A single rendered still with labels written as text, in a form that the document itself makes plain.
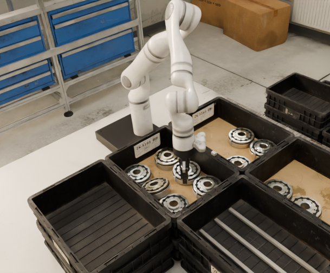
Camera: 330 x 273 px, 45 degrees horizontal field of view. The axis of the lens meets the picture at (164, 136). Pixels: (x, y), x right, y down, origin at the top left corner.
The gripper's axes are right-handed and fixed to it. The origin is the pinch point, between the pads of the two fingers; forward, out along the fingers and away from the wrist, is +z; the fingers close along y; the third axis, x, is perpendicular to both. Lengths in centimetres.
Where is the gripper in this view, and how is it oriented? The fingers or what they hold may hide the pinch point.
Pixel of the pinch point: (185, 174)
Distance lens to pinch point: 144.1
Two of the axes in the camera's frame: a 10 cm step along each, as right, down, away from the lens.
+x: 10.0, -0.1, -1.0
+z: 0.7, 7.9, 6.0
